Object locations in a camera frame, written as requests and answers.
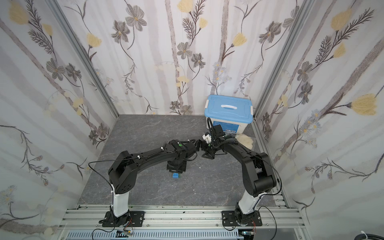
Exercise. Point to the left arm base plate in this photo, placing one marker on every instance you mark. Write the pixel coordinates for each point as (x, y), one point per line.
(135, 218)

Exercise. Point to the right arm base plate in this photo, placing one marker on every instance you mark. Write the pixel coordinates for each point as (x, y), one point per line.
(237, 219)

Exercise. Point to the aluminium rail frame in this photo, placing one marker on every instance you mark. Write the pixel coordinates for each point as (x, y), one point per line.
(278, 223)

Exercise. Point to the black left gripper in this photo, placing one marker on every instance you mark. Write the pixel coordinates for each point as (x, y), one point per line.
(176, 166)

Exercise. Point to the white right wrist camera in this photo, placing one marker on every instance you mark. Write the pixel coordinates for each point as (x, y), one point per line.
(207, 138)

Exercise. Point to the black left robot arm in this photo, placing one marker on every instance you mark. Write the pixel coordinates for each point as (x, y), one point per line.
(125, 169)

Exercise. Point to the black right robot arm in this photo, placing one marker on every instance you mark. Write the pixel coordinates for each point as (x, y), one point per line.
(257, 172)

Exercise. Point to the bagged cream cloth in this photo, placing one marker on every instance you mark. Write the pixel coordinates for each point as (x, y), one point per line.
(245, 140)

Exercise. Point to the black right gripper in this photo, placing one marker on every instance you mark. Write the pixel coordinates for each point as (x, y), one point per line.
(212, 141)

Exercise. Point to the blue lidded storage box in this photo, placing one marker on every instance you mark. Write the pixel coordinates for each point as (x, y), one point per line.
(231, 113)

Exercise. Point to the white slotted cable duct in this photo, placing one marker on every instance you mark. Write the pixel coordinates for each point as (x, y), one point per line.
(220, 234)

